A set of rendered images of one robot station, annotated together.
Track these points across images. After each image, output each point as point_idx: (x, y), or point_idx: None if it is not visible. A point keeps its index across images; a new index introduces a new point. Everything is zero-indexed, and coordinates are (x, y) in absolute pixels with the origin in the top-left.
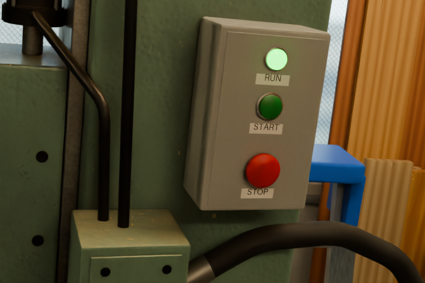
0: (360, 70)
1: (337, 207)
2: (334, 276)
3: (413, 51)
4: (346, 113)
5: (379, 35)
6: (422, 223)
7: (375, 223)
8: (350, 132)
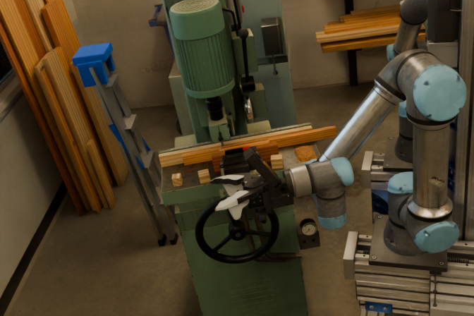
0: (5, 20)
1: (106, 66)
2: (119, 92)
3: None
4: (10, 47)
5: None
6: (67, 75)
7: (62, 85)
8: (20, 54)
